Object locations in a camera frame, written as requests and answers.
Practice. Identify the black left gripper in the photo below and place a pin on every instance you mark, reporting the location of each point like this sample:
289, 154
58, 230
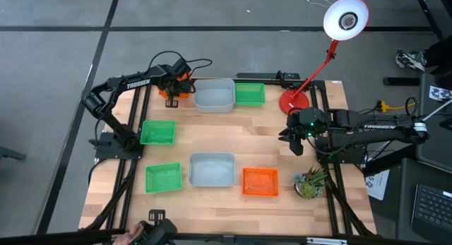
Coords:
169, 80

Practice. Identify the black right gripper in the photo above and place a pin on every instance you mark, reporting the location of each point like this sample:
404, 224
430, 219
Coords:
307, 119

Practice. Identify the green plastic mesh basket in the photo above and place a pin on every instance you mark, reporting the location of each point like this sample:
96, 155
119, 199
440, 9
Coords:
249, 94
157, 132
164, 178

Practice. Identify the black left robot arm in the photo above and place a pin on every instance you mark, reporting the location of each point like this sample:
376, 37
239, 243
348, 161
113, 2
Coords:
116, 86

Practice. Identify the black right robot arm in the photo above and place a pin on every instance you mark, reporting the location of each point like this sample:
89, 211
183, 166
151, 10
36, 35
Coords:
381, 126

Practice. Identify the red desk lamp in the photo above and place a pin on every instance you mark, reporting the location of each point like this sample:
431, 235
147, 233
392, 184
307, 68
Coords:
294, 104

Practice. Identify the potted succulent plant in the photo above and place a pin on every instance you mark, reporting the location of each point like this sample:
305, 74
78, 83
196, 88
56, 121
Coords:
310, 185

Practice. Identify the white paper sheet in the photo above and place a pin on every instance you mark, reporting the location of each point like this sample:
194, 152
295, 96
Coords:
378, 185

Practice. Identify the black and silver edge bar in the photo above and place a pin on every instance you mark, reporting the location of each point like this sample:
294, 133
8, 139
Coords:
226, 239

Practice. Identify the black floor bar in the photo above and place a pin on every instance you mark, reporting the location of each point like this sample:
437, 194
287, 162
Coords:
400, 81

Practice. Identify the dark desk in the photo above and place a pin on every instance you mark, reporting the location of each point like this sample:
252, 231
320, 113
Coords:
404, 202

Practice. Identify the person's shoe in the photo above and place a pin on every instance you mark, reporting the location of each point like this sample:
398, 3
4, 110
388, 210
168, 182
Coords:
411, 60

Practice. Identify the black cabinet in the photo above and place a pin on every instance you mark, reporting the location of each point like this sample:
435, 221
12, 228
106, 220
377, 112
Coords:
438, 146

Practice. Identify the person's hand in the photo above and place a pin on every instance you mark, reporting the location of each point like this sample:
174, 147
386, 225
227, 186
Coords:
132, 233

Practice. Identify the white paper with black print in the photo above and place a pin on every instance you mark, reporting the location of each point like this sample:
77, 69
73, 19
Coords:
439, 93

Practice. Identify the black keyboard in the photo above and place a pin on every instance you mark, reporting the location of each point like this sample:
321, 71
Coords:
432, 211

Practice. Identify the person's leg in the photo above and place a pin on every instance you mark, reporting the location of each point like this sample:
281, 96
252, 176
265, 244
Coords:
439, 56

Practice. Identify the grey floor object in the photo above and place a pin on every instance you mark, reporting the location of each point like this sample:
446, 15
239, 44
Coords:
10, 154

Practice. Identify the black diagonal stand leg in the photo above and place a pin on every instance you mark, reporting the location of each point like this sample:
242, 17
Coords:
429, 15

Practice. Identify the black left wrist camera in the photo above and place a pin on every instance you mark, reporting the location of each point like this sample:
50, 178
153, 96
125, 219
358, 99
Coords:
181, 66

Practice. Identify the black aluminium frame rails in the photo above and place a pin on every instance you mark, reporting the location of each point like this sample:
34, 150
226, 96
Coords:
315, 96
145, 107

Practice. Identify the black aluminium frame crossbar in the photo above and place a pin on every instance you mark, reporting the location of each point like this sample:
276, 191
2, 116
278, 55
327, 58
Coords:
273, 83

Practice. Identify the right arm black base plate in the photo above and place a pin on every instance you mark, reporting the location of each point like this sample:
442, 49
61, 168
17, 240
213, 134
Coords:
353, 156

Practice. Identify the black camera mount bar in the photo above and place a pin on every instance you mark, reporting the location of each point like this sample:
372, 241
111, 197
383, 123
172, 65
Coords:
254, 75

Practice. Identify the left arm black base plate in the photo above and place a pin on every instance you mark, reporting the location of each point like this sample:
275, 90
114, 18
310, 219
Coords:
106, 151

